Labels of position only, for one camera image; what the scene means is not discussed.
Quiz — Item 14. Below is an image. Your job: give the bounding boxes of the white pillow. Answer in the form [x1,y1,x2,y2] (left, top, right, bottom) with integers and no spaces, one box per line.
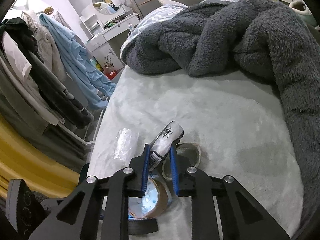
[157,0,188,9]

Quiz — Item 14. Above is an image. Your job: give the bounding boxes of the dark hanging clothes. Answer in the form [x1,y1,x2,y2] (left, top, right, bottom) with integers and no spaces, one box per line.
[1,14,94,129]

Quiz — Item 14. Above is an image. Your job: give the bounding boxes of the clear empty tape roll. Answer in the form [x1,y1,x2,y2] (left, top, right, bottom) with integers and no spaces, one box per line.
[162,142,202,181]

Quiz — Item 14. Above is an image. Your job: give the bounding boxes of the white dressing table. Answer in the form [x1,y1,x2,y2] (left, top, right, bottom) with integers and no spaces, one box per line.
[80,4,140,72]

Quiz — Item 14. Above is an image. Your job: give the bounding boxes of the blue white tissue pack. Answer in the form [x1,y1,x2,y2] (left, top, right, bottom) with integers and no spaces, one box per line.
[129,178,160,219]

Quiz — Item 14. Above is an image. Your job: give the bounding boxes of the white plastic wrap roll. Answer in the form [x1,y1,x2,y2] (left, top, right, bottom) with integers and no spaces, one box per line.
[113,128,139,163]

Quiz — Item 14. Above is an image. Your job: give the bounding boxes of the cream plush cat bed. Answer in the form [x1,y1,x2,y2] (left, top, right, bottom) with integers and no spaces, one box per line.
[289,0,318,27]

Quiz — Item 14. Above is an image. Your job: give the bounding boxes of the white clothes rack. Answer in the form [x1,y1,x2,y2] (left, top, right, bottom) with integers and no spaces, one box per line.
[1,56,106,148]

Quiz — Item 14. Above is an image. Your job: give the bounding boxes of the light blue hanging garment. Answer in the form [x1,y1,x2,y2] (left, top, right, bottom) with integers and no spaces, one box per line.
[39,14,116,109]

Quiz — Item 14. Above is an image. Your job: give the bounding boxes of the white power strip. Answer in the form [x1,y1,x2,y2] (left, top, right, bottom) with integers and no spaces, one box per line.
[128,23,135,33]

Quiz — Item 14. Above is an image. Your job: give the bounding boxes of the white printed plastic wrapper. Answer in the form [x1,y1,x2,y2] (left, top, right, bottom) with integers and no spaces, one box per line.
[149,121,184,171]

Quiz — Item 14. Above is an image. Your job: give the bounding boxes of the yellow curtain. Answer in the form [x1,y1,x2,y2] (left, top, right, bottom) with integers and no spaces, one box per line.
[1,117,79,199]

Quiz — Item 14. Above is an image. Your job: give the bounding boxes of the dark grey fleece blanket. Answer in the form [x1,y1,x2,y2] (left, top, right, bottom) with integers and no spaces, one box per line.
[121,0,319,228]

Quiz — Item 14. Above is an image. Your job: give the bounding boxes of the brown tape roll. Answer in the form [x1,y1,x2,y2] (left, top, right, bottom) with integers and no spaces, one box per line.
[129,177,172,219]

